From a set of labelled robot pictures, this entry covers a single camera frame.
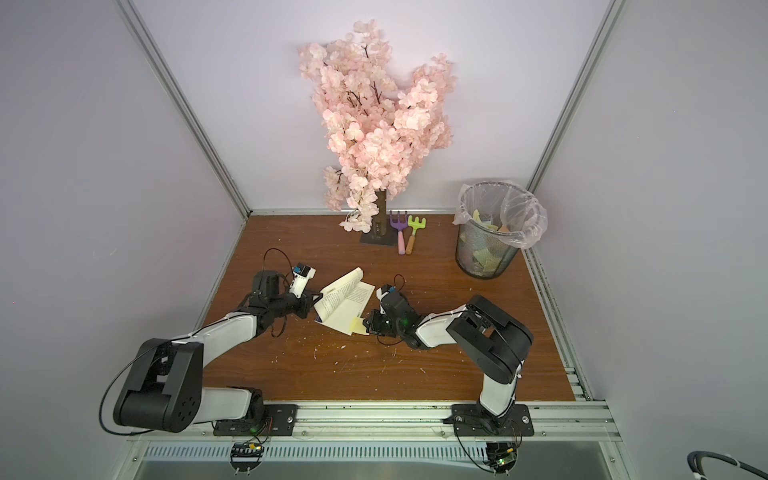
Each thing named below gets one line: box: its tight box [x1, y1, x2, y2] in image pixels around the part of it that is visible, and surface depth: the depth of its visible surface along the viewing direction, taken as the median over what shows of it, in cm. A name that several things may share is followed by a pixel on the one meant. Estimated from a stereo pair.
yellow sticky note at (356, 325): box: [348, 316, 369, 335], surface depth 90 cm
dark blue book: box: [313, 267, 376, 336], surface depth 94 cm
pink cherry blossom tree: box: [298, 19, 457, 237], surface depth 74 cm
